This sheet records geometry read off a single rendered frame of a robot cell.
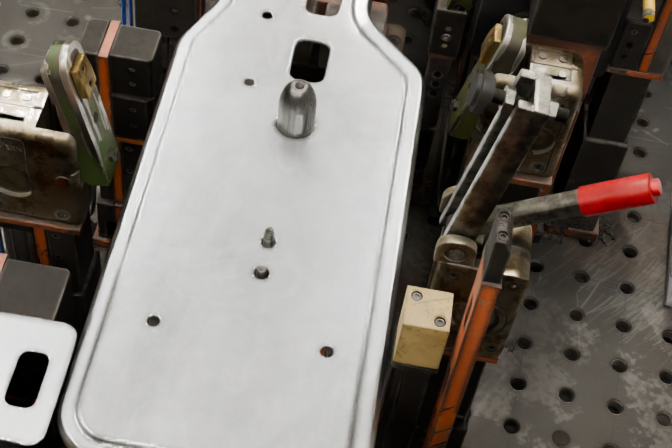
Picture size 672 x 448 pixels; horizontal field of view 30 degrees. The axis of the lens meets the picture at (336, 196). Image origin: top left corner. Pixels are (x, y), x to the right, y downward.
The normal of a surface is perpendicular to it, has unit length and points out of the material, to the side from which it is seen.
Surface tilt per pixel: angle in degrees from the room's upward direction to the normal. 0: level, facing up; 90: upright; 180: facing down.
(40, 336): 0
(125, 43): 0
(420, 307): 0
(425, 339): 90
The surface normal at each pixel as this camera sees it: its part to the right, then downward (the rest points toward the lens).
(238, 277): 0.09, -0.62
